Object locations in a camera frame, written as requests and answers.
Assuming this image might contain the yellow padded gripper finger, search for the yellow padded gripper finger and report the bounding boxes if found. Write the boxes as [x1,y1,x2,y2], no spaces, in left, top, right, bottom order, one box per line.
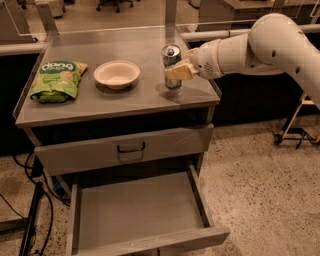
[165,63,199,80]
[182,48,198,62]

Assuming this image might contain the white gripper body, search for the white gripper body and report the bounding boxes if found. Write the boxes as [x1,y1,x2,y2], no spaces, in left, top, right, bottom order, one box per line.
[191,39,223,80]

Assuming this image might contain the redbull can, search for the redbull can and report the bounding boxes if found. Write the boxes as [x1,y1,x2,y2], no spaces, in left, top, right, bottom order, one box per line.
[161,44,182,91]

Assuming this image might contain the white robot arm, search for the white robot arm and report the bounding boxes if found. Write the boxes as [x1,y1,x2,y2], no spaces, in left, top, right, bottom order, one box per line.
[165,13,320,108]

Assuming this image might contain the open grey middle drawer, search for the open grey middle drawer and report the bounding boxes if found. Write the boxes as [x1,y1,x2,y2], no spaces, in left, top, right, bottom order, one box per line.
[65,162,230,256]

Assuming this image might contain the closed grey upper drawer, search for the closed grey upper drawer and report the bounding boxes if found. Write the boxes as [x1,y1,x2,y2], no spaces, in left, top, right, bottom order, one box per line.
[35,124,213,176]

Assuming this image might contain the black office chair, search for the black office chair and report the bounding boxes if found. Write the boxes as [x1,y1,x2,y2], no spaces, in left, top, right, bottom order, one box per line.
[96,0,134,13]

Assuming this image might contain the grey metal cabinet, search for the grey metal cabinet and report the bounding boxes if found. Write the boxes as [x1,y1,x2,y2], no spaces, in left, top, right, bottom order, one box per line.
[16,27,220,176]

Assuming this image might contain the green chips bag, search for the green chips bag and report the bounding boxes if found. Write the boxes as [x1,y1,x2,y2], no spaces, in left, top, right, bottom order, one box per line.
[30,61,88,103]

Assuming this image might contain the black stand leg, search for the black stand leg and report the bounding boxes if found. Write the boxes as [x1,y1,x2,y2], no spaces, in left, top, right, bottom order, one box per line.
[19,182,43,256]

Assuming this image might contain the black drawer handle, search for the black drawer handle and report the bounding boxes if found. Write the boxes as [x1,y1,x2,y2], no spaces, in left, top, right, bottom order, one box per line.
[117,142,146,154]

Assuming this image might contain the white horizontal rail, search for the white horizontal rail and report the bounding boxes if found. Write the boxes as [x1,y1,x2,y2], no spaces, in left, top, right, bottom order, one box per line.
[180,24,320,42]

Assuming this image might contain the yellow wheeled cart frame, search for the yellow wheeled cart frame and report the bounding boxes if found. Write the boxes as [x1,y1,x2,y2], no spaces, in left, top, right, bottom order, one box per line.
[273,92,320,150]

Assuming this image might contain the black floor cables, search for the black floor cables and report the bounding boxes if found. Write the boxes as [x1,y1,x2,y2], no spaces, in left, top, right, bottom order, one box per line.
[0,151,72,256]

